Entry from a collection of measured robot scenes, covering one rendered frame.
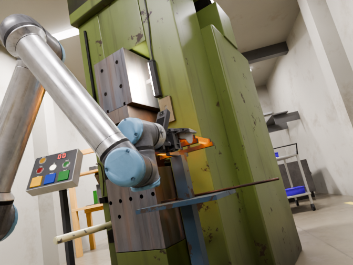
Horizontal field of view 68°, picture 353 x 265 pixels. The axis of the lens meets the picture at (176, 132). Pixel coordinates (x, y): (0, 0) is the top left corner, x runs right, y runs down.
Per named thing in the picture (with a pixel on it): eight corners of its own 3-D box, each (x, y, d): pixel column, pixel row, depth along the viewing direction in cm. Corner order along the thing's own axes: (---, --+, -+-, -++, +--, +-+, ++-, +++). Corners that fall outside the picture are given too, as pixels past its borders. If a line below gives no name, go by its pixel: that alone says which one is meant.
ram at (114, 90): (142, 97, 166) (132, 41, 175) (101, 116, 186) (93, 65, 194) (177, 107, 202) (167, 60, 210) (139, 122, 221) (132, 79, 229)
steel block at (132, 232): (165, 248, 142) (150, 167, 151) (115, 252, 161) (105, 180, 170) (209, 225, 189) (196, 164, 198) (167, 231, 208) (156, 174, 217)
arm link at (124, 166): (3, -12, 75) (153, 165, 60) (32, 14, 88) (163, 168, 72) (-28, 14, 75) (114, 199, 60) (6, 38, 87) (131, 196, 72)
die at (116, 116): (129, 118, 171) (126, 104, 173) (107, 126, 181) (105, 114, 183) (166, 124, 206) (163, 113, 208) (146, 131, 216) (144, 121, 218)
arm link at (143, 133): (115, 152, 78) (110, 121, 80) (139, 154, 89) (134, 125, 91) (141, 144, 74) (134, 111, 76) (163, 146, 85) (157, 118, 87)
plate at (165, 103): (174, 120, 166) (169, 95, 170) (163, 124, 171) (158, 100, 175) (176, 120, 168) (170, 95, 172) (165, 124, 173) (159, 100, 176)
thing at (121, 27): (145, 40, 187) (134, -16, 198) (105, 63, 208) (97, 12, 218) (178, 59, 224) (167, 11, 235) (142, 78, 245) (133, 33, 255)
